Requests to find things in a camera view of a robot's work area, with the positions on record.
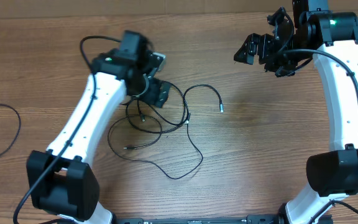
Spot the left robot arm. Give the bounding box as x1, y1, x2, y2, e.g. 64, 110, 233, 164
24, 30, 169, 223

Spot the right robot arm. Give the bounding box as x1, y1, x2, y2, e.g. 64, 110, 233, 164
234, 0, 358, 223

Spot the thin black USB cable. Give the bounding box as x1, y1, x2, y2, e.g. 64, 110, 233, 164
154, 83, 224, 180

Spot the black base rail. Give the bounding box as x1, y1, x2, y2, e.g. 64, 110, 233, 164
109, 215, 287, 224

